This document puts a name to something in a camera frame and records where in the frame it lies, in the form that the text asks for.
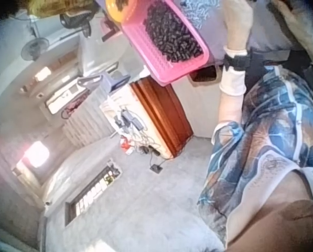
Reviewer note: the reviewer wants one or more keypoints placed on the person's right hand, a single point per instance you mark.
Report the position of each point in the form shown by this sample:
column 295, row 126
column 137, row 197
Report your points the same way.
column 300, row 29

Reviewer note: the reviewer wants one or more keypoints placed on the person's left hand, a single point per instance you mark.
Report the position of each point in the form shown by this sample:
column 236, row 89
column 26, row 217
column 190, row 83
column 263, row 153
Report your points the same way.
column 237, row 23

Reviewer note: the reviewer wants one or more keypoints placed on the black wrist band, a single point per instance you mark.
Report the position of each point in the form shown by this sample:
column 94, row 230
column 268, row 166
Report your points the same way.
column 236, row 60

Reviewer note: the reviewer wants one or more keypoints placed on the blue patterned cloth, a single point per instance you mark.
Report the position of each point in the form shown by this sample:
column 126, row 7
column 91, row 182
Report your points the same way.
column 198, row 13

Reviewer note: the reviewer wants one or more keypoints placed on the pile of small black pieces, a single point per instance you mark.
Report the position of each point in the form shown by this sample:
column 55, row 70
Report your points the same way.
column 172, row 34

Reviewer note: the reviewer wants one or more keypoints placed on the pink plastic basket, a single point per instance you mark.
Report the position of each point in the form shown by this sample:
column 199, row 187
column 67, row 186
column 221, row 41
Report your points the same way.
column 140, row 44

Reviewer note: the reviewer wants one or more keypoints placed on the brown wooden cabinet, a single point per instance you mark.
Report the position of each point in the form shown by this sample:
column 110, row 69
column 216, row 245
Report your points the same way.
column 161, row 115

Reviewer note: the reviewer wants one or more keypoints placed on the orange plastic bowl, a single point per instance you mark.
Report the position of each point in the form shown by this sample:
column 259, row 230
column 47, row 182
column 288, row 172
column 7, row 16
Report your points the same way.
column 114, row 11

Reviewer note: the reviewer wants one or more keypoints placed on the black fan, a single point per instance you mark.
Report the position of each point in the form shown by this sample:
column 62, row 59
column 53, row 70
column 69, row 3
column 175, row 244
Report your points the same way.
column 76, row 22

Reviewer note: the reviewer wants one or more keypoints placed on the red and white packet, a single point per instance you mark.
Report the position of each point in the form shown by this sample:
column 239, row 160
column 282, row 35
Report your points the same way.
column 125, row 145

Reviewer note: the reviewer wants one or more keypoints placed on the small black square plug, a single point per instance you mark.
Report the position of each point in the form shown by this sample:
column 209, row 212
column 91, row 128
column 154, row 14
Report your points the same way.
column 156, row 168

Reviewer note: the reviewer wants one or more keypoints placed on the white ribbed panel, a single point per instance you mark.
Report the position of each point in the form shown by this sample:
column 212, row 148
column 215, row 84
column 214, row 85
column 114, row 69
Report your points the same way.
column 88, row 120

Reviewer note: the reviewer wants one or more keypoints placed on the olive cloth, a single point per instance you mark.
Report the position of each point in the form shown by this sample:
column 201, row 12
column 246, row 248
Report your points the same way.
column 59, row 7

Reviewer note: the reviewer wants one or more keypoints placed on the grey fan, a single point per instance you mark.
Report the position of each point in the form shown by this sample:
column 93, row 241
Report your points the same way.
column 34, row 48

